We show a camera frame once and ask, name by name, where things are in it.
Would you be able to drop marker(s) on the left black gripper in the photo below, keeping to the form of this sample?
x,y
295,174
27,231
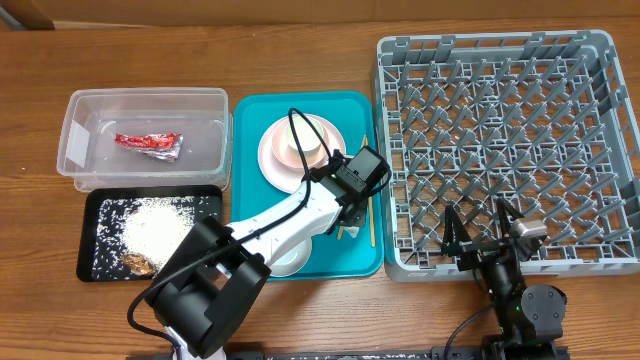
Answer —
x,y
360,218

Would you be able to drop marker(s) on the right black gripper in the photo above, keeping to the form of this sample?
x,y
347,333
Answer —
x,y
482,248

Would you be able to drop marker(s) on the white napkin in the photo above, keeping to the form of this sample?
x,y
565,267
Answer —
x,y
351,231

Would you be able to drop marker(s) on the white paper cup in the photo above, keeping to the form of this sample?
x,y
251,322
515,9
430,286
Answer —
x,y
308,132

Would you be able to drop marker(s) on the grey small bowl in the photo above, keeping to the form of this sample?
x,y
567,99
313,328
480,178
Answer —
x,y
293,261

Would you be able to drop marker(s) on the red foil snack wrapper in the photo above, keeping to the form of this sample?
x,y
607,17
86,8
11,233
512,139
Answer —
x,y
164,146

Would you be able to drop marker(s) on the white rice pile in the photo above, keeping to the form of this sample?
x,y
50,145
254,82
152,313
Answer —
x,y
155,227

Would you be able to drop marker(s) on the brown food scrap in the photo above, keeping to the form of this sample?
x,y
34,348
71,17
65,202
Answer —
x,y
138,264

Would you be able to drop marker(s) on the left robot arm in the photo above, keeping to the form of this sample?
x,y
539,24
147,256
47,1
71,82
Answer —
x,y
204,292

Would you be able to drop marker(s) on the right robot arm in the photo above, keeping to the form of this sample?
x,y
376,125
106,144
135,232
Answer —
x,y
529,317

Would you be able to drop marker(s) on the grey dishwasher rack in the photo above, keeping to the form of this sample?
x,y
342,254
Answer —
x,y
542,120

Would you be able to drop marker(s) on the right wooden chopstick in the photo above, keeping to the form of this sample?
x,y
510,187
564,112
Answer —
x,y
371,222

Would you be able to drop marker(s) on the large pink plate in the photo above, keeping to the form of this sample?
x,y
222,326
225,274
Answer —
x,y
282,177

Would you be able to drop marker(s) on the small pink bowl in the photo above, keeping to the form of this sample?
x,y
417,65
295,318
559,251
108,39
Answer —
x,y
286,152

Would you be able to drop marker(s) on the teal serving tray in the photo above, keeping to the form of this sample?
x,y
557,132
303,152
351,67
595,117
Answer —
x,y
251,193

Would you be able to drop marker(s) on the clear plastic bin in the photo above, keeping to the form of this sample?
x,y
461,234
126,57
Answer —
x,y
89,154

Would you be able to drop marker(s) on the black plastic tray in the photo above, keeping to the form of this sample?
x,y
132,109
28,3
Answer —
x,y
101,250

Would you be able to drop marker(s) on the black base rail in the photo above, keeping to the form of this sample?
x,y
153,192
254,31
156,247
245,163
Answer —
x,y
435,353

